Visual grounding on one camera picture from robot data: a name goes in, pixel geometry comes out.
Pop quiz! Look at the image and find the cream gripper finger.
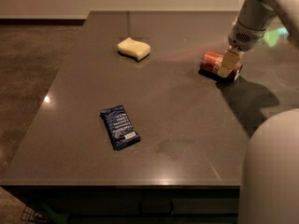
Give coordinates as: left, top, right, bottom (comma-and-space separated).
218, 49, 241, 77

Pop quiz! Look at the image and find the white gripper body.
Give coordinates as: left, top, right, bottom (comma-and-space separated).
228, 20, 265, 52

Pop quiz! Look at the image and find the red coke can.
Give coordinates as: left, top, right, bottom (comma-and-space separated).
199, 51, 242, 81

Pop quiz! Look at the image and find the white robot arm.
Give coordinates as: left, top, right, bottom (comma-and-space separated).
218, 0, 299, 224

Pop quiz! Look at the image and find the yellow sponge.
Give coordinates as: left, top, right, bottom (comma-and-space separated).
117, 37, 151, 62

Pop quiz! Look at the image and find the blue snack packet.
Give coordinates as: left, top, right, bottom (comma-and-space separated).
100, 105, 141, 151

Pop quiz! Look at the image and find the dark drawer cabinet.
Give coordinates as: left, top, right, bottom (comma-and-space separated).
5, 186, 239, 224

